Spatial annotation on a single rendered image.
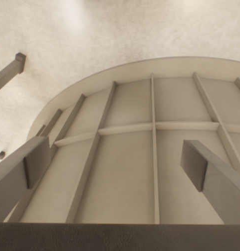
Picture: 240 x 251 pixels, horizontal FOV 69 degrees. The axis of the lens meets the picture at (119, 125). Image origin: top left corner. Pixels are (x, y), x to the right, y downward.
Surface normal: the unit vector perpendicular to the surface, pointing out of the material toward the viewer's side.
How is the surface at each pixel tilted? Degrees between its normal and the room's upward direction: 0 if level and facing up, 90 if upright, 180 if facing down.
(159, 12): 0
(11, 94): 0
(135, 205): 90
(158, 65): 0
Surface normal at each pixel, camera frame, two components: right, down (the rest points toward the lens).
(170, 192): -0.15, -0.77
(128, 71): -0.13, 0.64
